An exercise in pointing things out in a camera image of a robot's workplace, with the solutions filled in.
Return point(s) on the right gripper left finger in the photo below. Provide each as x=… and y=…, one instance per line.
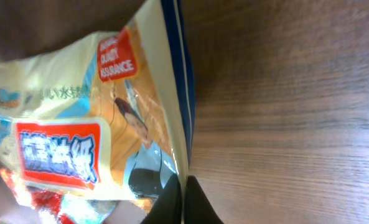
x=168, y=207

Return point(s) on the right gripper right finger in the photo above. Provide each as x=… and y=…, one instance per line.
x=197, y=208

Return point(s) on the yellow cleaning sheet package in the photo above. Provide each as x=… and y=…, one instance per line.
x=104, y=120

